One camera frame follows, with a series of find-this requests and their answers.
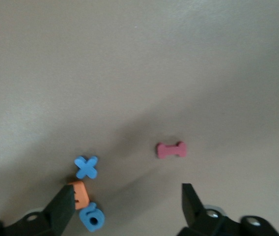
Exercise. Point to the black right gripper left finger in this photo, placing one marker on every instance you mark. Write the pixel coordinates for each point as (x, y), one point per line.
(58, 214)

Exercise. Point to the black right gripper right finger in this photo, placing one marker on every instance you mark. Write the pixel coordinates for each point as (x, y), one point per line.
(193, 211)

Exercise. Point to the blue letter g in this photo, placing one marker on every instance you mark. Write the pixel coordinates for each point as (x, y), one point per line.
(85, 215)

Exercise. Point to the blue letter X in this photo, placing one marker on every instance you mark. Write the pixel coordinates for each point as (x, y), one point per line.
(86, 168)

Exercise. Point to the orange letter E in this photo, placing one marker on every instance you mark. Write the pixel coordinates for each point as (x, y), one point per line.
(81, 194)

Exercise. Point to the red letter I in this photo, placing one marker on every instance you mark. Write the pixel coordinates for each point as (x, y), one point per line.
(171, 150)

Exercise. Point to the brown table cover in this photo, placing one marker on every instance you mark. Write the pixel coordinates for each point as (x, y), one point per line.
(139, 61)

